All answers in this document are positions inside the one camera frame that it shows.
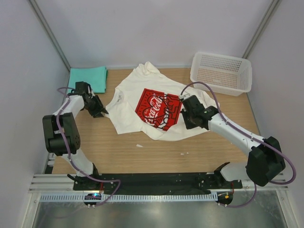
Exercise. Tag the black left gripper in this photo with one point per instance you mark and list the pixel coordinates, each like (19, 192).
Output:
(97, 113)

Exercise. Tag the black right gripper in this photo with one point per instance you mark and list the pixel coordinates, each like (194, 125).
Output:
(188, 126)

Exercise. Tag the white printed t-shirt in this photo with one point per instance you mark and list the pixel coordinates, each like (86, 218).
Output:
(148, 101)

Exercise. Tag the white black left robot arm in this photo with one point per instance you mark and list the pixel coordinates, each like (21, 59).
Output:
(61, 134)

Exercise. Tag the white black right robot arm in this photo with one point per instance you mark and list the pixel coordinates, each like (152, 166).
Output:
(264, 159)

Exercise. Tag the folded teal t-shirt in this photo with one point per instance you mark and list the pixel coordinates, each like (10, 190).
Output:
(96, 77)

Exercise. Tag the white perforated plastic basket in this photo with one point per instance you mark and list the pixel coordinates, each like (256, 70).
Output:
(223, 74)

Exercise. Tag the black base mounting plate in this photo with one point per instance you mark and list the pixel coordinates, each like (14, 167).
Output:
(156, 181)

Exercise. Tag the left base electronics board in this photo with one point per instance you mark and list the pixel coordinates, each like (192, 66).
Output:
(92, 199)

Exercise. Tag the base electronics board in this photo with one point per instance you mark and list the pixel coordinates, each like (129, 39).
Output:
(224, 198)
(92, 199)

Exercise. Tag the right base electronics board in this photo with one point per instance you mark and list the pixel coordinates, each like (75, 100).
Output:
(224, 198)

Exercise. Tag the aluminium frame rail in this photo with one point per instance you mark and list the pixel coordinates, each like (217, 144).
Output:
(51, 183)

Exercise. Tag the white slotted cable duct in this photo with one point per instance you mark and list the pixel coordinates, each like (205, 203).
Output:
(79, 197)

